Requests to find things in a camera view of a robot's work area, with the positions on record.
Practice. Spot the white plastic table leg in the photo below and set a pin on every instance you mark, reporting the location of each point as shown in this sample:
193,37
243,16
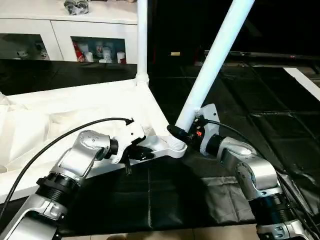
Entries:
142,40
215,55

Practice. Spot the black work mat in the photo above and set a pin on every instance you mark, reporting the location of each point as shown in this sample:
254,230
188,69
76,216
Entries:
260,125

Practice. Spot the small tan box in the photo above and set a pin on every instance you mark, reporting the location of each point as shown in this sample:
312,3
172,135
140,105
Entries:
175,53

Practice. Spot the small white cup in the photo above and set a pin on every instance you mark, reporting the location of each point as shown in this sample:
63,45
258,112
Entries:
121,57

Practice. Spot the white flat strip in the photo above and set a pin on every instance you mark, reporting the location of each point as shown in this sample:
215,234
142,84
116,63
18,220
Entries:
305,82

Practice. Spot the white glass-door cabinet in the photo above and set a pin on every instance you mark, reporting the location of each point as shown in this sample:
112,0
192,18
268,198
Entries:
60,27

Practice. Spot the grey crumpled object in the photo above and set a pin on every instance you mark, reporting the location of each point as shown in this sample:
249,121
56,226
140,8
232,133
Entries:
76,6

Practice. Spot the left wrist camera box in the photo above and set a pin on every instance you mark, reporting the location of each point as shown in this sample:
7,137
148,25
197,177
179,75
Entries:
129,132

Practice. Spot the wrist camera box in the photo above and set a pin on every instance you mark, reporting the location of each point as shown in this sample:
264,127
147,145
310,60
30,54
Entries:
207,115
129,132

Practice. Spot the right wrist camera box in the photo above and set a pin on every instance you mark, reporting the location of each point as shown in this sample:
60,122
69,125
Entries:
207,115

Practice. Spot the dark long rail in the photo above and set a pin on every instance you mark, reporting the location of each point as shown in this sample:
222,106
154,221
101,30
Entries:
270,55

